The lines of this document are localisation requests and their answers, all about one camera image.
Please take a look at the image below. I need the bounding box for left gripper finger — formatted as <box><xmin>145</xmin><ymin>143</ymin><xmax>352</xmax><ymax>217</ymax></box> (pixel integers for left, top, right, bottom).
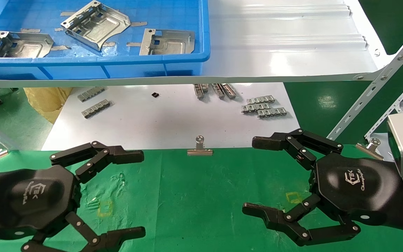
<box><xmin>50</xmin><ymin>141</ymin><xmax>144</xmax><ymax>184</ymax></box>

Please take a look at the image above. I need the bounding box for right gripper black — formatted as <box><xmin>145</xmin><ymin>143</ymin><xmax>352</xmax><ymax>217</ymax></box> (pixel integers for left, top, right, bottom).
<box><xmin>242</xmin><ymin>128</ymin><xmax>402</xmax><ymax>246</ymax></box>

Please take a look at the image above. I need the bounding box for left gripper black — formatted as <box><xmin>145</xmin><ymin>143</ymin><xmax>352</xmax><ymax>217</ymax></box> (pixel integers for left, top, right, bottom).
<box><xmin>0</xmin><ymin>165</ymin><xmax>146</xmax><ymax>252</ymax></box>

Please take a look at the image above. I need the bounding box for stamped sheet metal bracket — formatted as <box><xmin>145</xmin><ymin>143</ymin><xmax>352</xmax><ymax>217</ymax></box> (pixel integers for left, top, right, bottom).
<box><xmin>0</xmin><ymin>31</ymin><xmax>54</xmax><ymax>58</ymax></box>
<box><xmin>61</xmin><ymin>0</ymin><xmax>131</xmax><ymax>52</ymax></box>
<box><xmin>139</xmin><ymin>28</ymin><xmax>196</xmax><ymax>56</ymax></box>

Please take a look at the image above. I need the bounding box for green table cloth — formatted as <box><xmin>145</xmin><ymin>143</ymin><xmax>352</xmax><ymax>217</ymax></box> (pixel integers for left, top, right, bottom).
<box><xmin>0</xmin><ymin>147</ymin><xmax>403</xmax><ymax>252</ymax></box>

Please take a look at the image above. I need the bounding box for blue plastic bin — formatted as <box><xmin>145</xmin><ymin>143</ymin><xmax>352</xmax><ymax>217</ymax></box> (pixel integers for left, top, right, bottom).
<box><xmin>0</xmin><ymin>0</ymin><xmax>211</xmax><ymax>80</ymax></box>

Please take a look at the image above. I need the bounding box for yellow plastic bag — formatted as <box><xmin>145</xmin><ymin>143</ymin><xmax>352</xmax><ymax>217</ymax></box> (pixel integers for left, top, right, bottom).
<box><xmin>23</xmin><ymin>87</ymin><xmax>73</xmax><ymax>125</ymax></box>

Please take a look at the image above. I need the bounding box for white metal shelf board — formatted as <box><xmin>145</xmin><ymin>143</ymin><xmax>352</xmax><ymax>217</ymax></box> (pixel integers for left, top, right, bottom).
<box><xmin>0</xmin><ymin>0</ymin><xmax>398</xmax><ymax>89</ymax></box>

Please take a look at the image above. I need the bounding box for thin perforated white shelf strut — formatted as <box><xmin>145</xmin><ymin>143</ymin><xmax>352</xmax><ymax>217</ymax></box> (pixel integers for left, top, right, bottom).
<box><xmin>364</xmin><ymin>68</ymin><xmax>403</xmax><ymax>139</ymax></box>

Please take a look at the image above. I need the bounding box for wide perforated white shelf post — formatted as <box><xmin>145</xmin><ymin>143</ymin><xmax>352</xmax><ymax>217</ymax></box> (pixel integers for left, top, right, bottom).
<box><xmin>327</xmin><ymin>19</ymin><xmax>403</xmax><ymax>140</ymax></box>

